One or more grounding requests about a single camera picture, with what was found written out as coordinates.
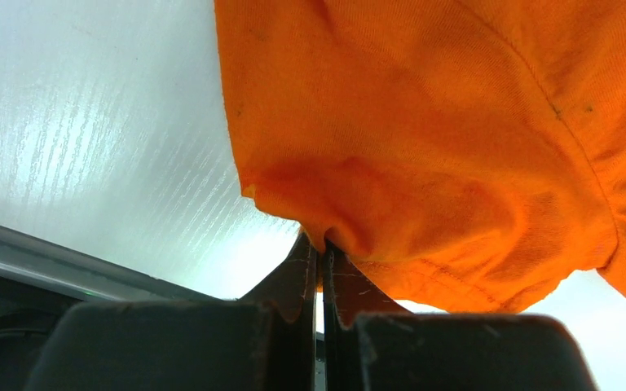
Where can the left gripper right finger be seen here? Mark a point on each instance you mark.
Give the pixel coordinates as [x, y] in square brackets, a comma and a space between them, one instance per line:
[373, 343]

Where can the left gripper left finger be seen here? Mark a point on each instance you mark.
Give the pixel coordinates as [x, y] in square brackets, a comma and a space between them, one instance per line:
[263, 341]

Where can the orange t shirt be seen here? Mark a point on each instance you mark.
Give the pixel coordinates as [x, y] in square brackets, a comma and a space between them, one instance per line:
[467, 155]

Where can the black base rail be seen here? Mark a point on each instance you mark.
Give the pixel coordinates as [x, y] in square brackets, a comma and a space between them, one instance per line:
[41, 282]

